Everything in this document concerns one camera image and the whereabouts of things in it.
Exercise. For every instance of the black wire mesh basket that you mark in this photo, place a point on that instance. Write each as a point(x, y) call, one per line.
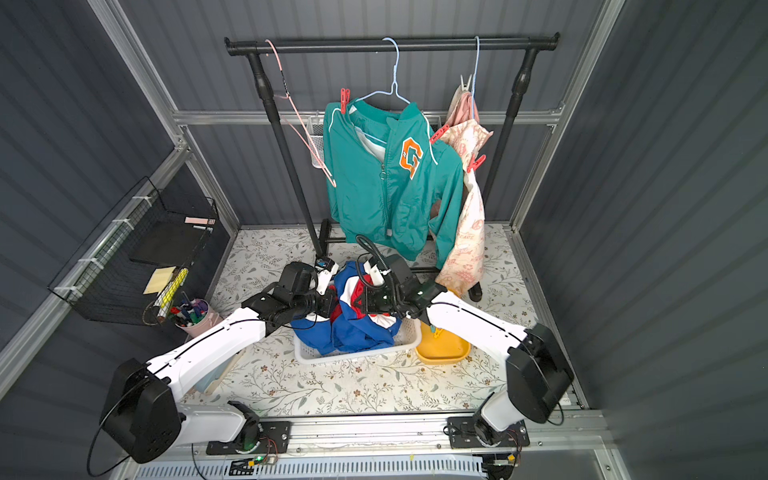
point(177, 226)

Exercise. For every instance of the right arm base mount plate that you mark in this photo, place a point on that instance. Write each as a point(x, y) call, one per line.
point(468, 432)

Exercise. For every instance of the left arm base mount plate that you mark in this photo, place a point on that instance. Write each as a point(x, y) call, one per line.
point(266, 437)

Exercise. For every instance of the yellow plastic tray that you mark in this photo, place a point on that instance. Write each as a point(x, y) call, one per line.
point(441, 347)

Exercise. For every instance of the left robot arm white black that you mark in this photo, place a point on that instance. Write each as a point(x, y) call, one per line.
point(144, 413)

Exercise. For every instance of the blue red white jacket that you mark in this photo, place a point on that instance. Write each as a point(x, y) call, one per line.
point(348, 329)

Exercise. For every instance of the white mesh hanging cup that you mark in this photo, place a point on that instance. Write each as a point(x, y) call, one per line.
point(314, 134)

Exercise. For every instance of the pink pen cup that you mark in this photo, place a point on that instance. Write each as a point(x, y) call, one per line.
point(195, 317)

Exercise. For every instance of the pink and teal flat cases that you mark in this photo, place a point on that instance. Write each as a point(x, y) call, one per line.
point(210, 382)

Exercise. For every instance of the pink floral garment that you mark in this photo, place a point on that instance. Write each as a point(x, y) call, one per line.
point(463, 267)

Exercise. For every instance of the yellow sticky notepad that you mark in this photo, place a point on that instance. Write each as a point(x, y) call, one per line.
point(159, 280)

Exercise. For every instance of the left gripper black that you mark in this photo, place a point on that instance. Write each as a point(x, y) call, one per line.
point(327, 302)

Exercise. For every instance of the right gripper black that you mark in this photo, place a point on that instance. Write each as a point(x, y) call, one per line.
point(372, 298)

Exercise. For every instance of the white perforated laundry basket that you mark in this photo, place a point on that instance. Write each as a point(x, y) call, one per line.
point(408, 337)

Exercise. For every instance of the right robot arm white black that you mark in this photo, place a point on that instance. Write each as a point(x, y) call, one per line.
point(536, 370)

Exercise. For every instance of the green jacket orange letter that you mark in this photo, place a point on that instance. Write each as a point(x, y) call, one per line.
point(392, 183)

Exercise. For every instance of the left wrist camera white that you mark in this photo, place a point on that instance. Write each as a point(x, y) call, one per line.
point(326, 268)

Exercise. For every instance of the black clothes rack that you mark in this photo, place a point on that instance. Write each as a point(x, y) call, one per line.
point(253, 50)

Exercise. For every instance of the pink wire hanger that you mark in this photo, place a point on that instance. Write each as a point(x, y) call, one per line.
point(287, 96)

